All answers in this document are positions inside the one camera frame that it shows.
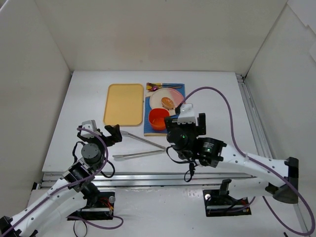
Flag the metal tongs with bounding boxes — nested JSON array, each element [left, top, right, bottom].
[[112, 130, 166, 159]]

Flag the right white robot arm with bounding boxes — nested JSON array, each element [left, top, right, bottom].
[[164, 113, 299, 204]]

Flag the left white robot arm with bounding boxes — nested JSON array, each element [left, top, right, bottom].
[[0, 120, 122, 237]]

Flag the orange bowl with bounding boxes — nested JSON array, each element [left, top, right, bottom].
[[148, 108, 169, 131]]

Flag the blue placemat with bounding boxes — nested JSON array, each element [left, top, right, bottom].
[[143, 83, 185, 136]]

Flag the yellow tray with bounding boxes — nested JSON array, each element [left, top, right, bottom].
[[103, 83, 144, 126]]

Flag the pink and white plate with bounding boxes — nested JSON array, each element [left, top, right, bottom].
[[149, 87, 185, 116]]

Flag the cutlery on placemat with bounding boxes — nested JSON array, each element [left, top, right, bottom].
[[146, 82, 183, 92]]

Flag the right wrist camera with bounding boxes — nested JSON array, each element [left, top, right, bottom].
[[177, 103, 196, 125]]

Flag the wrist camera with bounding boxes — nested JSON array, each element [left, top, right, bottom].
[[177, 103, 196, 125], [81, 119, 97, 132]]

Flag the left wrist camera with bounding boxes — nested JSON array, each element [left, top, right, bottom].
[[81, 119, 97, 132]]

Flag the aluminium rail frame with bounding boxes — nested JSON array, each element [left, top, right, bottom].
[[32, 74, 309, 237]]

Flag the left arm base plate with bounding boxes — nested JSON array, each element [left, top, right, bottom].
[[67, 191, 116, 221]]

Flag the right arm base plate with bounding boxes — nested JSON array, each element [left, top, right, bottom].
[[202, 190, 251, 217]]

